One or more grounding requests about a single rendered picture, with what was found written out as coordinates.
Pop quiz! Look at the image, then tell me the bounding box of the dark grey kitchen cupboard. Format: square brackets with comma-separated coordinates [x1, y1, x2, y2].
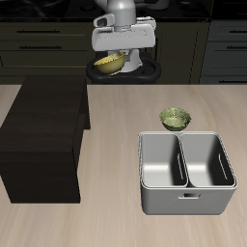
[198, 18, 247, 86]

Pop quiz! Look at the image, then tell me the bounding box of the white two-bin basket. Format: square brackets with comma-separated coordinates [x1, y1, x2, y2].
[137, 130, 238, 216]

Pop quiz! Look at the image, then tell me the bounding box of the dark wooden cabinet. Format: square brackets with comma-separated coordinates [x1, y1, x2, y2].
[0, 75, 92, 205]

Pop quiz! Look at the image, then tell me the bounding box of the green bowl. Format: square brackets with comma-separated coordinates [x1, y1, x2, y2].
[159, 107, 193, 132]

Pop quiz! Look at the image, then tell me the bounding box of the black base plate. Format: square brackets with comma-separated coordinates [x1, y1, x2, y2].
[85, 52, 162, 85]

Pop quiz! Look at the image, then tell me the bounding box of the dark olive kitchen cupboard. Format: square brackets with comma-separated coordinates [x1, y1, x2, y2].
[0, 19, 211, 86]

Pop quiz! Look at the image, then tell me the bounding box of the yellow bowl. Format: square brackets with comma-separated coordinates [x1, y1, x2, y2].
[93, 52, 127, 76]

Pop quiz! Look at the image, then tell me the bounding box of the black kitchen countertop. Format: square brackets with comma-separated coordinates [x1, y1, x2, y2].
[0, 0, 247, 23]

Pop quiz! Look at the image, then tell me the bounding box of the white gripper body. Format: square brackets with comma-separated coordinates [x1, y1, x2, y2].
[91, 15, 158, 53]

